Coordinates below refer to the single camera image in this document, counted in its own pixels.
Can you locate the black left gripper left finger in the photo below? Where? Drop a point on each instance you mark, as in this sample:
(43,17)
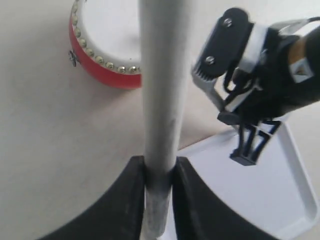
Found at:
(116,215)

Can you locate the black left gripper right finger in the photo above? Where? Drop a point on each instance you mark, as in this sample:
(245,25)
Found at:
(199,214)

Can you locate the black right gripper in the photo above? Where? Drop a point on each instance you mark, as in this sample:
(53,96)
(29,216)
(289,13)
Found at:
(283,86)

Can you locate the wooden drumstick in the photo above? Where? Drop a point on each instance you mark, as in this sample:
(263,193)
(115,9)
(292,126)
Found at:
(164,29)

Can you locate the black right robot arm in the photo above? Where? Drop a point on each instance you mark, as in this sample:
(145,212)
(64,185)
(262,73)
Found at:
(314,71)

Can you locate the small red drum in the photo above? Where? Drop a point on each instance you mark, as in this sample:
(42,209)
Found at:
(105,41)

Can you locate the white plastic tray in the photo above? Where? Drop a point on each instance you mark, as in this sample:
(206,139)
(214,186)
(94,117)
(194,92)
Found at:
(276,194)

